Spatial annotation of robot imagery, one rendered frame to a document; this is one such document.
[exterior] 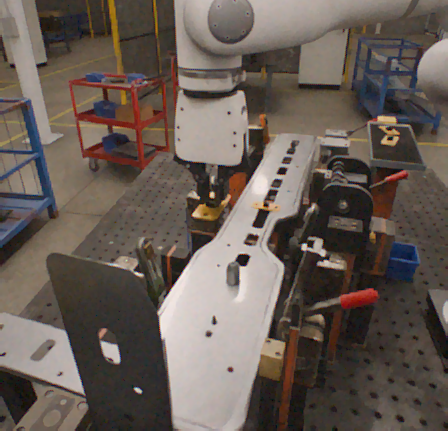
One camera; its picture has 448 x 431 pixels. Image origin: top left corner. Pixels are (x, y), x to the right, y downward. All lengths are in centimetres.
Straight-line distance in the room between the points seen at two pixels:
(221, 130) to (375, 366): 81
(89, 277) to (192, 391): 34
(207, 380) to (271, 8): 54
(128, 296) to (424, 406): 87
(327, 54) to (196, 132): 715
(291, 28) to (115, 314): 34
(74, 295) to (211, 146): 26
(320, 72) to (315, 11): 723
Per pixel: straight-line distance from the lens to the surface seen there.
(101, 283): 36
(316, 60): 763
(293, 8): 42
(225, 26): 40
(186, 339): 72
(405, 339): 122
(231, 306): 77
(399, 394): 109
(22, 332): 81
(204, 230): 110
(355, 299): 62
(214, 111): 50
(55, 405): 61
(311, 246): 59
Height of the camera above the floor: 154
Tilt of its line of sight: 28 degrees down
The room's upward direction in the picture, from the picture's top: straight up
